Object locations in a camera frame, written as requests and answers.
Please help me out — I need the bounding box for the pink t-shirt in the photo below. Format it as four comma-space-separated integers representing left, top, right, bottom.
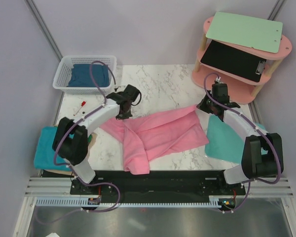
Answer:
100, 105, 209, 175

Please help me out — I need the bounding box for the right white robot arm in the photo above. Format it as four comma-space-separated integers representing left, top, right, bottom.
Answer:
197, 82, 284, 195

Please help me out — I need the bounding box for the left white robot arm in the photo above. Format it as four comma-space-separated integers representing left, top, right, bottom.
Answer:
52, 84, 142, 194

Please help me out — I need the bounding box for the pink three-tier shelf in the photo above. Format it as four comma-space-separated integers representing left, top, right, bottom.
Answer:
192, 16, 293, 104

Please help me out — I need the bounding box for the black clipboard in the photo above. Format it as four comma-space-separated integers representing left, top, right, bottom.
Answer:
200, 40, 266, 82

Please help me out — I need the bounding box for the red capped marker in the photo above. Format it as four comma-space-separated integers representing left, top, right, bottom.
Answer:
74, 101, 86, 116

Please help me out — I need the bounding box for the teal folding board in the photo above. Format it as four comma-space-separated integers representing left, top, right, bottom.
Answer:
205, 116, 254, 164

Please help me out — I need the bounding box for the dark blue t-shirt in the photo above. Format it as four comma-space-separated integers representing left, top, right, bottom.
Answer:
68, 64, 110, 87

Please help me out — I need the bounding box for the folded green t-shirt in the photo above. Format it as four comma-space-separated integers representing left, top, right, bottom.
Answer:
88, 135, 93, 144

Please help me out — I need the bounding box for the white plastic basket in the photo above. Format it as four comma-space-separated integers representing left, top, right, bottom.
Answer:
53, 55, 117, 95

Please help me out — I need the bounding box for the light green board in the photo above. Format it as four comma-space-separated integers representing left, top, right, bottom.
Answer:
206, 12, 283, 53

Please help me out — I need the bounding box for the folded tan t-shirt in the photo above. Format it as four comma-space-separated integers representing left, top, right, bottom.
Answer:
43, 123, 97, 176

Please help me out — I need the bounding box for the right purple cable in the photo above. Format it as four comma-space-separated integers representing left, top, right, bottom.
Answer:
203, 72, 282, 214

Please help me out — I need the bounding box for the purple cable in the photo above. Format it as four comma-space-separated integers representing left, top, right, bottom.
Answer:
53, 61, 120, 213
203, 72, 282, 214

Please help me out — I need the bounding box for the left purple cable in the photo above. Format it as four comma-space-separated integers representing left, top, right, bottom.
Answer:
53, 61, 120, 213

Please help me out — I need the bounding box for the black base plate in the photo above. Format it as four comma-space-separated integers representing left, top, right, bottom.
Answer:
70, 170, 246, 203

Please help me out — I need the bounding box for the white cable duct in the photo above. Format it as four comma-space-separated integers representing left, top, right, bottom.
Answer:
35, 197, 229, 208

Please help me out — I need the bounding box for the aluminium rail frame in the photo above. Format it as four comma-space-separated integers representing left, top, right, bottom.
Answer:
26, 177, 294, 198

